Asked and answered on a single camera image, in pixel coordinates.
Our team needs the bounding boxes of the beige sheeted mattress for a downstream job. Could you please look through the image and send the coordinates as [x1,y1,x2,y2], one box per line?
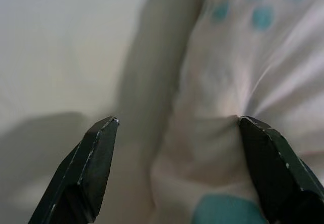
[0,0,203,224]

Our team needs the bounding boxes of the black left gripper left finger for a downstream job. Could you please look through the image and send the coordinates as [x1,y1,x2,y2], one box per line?
[27,116,120,224]

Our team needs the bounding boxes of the pink spotted pillow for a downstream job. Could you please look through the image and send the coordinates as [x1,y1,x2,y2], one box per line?
[149,0,324,224]

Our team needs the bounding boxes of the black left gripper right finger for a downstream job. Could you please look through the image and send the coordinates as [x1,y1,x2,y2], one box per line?
[237,116,324,224]

